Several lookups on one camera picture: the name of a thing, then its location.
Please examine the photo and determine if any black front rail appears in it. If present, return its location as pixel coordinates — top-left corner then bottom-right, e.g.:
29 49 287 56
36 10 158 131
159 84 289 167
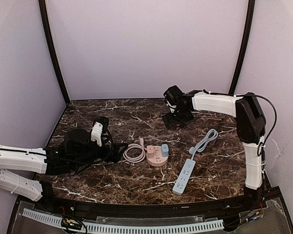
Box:
36 196 267 220

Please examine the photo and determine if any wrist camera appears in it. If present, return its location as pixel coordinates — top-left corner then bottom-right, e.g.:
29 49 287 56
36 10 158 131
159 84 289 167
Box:
164 85 184 113
90 117 109 147

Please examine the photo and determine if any small blue plug adapter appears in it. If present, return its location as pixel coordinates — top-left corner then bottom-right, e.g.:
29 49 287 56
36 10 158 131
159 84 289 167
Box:
161 144 169 157

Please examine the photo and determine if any round pink power strip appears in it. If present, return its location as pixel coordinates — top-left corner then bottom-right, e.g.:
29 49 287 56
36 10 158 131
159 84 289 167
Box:
146 145 168 167

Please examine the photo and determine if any pink coiled cable with plug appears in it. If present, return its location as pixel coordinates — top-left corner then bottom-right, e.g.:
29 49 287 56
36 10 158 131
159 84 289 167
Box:
123 137 147 163

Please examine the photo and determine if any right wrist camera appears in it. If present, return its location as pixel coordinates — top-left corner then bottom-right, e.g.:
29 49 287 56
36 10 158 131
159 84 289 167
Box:
164 85 184 113

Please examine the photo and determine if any white cable duct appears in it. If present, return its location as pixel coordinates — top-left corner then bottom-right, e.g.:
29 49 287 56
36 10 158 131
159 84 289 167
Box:
22 208 224 234

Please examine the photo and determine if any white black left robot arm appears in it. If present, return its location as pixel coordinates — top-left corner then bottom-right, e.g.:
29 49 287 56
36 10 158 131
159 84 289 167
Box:
0 129 128 201

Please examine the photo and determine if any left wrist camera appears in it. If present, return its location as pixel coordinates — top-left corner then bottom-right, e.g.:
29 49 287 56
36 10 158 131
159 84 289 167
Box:
90 117 109 147

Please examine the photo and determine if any small pink plug adapter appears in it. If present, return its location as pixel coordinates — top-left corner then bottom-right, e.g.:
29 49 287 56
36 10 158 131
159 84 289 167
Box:
146 145 154 159

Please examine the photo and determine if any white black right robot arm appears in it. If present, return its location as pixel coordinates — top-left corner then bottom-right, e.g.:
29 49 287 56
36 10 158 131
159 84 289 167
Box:
162 85 271 191

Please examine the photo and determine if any small circuit board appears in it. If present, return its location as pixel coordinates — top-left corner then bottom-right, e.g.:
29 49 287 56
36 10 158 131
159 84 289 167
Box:
61 218 83 231

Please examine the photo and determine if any blue power strip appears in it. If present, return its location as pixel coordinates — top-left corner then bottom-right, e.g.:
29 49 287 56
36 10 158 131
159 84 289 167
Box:
172 159 196 195

